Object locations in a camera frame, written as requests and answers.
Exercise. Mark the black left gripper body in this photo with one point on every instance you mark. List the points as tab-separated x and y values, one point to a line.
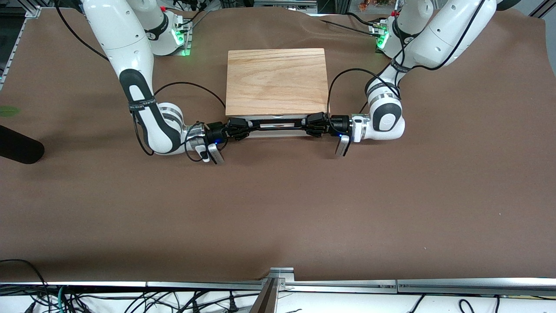
338	123

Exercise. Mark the black cylinder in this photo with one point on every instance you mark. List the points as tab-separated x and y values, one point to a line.
17	148

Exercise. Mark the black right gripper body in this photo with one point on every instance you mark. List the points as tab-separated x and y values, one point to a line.
216	130

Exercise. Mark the green leaf-shaped item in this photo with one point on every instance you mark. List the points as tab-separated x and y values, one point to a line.
8	111

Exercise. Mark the aluminium background rail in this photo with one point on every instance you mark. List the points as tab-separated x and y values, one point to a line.
286	3

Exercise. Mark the brown table cloth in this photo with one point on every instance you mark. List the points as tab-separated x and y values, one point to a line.
278	208

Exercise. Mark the aluminium post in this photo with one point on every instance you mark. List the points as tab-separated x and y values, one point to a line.
266	300

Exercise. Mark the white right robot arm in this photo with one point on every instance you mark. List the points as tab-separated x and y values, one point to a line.
130	43

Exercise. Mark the light wooden drawer cabinet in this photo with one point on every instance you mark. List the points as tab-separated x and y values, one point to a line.
278	82

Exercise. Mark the aluminium corner bracket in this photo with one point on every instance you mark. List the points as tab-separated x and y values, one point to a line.
282	274

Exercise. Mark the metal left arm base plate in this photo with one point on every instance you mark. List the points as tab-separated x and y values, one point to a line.
377	28

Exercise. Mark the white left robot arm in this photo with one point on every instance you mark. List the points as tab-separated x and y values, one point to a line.
438	39

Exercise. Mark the aluminium side rail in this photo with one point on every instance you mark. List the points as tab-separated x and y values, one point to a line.
18	37

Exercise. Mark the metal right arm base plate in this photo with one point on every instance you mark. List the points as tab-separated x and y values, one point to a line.
188	34

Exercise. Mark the aluminium table edge rail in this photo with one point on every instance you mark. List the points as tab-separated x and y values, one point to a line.
87	284
478	287
208	285
339	287

